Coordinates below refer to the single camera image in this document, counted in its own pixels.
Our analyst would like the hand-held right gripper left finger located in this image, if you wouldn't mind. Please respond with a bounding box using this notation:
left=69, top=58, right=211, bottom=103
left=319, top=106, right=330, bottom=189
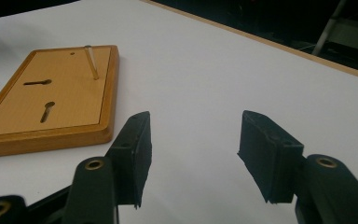
left=104, top=110, right=153, bottom=209

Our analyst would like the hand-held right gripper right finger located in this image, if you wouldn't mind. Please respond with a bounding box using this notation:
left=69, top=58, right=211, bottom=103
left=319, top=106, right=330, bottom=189
left=237, top=109, right=306, bottom=204

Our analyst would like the wooden picture frame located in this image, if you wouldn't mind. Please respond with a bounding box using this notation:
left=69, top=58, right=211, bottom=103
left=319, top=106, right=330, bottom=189
left=0, top=44, right=120, bottom=159

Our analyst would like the grey metal stand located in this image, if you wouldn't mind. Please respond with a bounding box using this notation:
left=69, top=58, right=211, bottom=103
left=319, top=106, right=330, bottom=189
left=310, top=0, right=358, bottom=58

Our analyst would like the wooden frame stand peg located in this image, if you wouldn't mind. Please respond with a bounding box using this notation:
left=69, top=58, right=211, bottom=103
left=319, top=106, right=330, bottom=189
left=84, top=45, right=101, bottom=81

